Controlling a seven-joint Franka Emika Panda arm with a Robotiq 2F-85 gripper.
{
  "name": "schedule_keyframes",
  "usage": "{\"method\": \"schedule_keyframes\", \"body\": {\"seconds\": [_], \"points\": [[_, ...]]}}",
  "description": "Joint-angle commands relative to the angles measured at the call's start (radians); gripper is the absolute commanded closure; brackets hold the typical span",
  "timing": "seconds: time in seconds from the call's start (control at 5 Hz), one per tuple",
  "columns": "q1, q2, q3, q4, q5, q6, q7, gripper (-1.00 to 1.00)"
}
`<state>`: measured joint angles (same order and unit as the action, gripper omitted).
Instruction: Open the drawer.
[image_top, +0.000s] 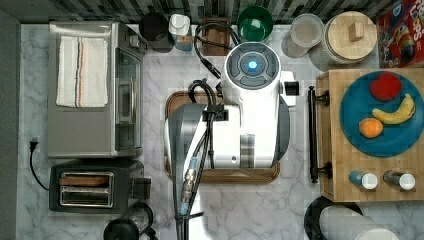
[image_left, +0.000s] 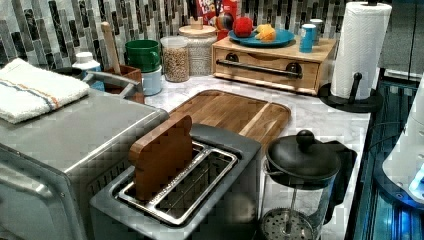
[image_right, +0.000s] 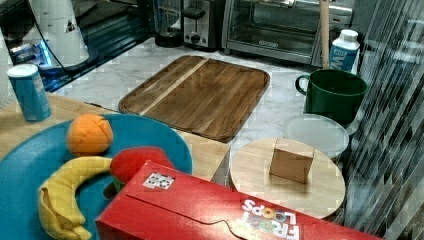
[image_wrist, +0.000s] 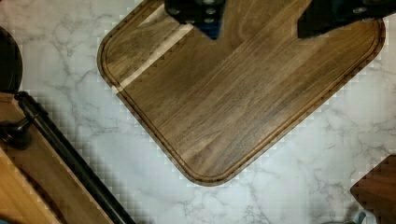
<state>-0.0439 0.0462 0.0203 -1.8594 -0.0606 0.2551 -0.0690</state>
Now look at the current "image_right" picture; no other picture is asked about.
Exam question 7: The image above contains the red plush fruit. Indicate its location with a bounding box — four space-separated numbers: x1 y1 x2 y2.
110 146 174 184

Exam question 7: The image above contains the white blue milk bottle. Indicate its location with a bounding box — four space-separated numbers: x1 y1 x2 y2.
329 29 360 74

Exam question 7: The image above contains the jar with wooden lid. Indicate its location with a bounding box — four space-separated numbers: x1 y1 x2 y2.
230 138 346 220

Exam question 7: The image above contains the black slot toaster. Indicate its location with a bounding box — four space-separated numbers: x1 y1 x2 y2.
181 0 226 50

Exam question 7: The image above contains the red Froot Loops box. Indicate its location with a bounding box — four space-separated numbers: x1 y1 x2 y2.
96 162 381 240

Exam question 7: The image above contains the yellow plush banana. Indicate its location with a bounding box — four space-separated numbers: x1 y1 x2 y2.
38 156 112 240

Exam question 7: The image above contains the silver toaster oven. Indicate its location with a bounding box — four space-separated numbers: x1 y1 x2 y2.
221 0 354 68

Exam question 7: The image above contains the green mug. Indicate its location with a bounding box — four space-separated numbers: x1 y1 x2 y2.
295 69 368 126

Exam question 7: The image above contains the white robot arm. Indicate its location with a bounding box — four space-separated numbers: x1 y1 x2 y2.
28 0 89 70

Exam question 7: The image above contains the orange plush fruit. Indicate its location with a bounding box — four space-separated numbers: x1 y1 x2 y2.
66 114 114 156

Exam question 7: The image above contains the wooden spoon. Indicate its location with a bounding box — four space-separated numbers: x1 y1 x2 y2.
319 0 330 69

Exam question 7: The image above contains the jar with clear lid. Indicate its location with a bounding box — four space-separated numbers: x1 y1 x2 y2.
283 114 349 159

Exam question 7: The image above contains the blue plate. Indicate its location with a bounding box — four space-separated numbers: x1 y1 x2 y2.
0 114 192 240

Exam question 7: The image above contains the blue shaker white cap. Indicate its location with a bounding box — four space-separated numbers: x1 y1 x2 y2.
7 64 51 122

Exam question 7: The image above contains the wooden cutting board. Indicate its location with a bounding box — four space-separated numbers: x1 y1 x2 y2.
118 55 270 143

